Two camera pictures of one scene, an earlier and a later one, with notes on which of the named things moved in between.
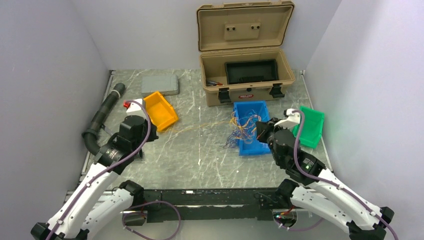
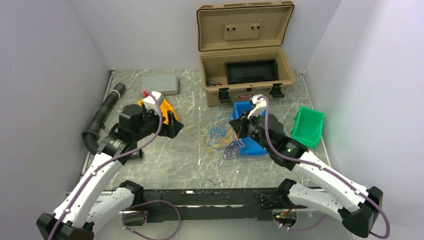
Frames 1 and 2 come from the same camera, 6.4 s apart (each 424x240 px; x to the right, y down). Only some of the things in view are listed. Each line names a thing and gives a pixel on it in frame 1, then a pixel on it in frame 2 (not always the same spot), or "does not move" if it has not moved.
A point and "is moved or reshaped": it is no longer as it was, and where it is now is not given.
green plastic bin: x=312 y=127 does not move
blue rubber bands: x=245 y=130 is moved or reshaped
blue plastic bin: x=247 y=113 does not move
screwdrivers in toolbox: x=212 y=83 does not move
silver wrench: x=102 y=126 does not move
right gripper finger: x=262 y=131 → x=236 y=125
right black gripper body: x=272 y=121 → x=250 y=127
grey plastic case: x=166 y=84 does not move
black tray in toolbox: x=251 y=71 does not move
